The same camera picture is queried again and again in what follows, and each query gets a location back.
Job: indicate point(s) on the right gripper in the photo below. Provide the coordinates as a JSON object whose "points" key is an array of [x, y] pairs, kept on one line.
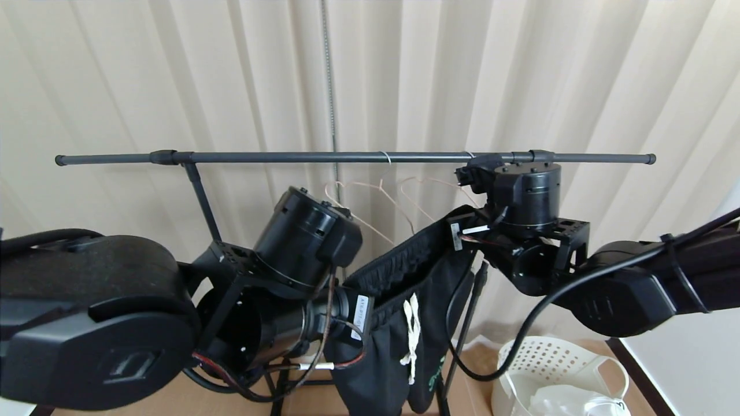
{"points": [[477, 231]]}

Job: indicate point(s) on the beige curtain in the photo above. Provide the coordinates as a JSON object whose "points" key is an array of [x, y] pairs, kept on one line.
{"points": [[173, 86]]}

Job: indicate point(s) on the black clothes rack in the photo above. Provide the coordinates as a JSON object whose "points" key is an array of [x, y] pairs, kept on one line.
{"points": [[289, 157]]}

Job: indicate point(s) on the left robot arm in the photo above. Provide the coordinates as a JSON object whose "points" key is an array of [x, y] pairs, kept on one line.
{"points": [[87, 323]]}

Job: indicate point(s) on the white laundry basket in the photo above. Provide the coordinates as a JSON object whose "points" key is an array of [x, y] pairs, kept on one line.
{"points": [[537, 352]]}

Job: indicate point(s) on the black shorts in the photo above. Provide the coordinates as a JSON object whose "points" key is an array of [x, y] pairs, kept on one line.
{"points": [[381, 370]]}

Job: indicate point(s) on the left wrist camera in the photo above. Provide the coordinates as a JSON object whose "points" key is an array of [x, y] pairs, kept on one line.
{"points": [[344, 240]]}

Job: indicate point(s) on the pink clothes hanger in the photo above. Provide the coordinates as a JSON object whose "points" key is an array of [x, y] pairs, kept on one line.
{"points": [[364, 184], [430, 178]]}

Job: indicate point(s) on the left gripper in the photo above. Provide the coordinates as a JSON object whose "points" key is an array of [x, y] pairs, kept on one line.
{"points": [[335, 318]]}

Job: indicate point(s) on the white garment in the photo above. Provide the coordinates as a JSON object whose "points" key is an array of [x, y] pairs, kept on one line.
{"points": [[566, 401]]}

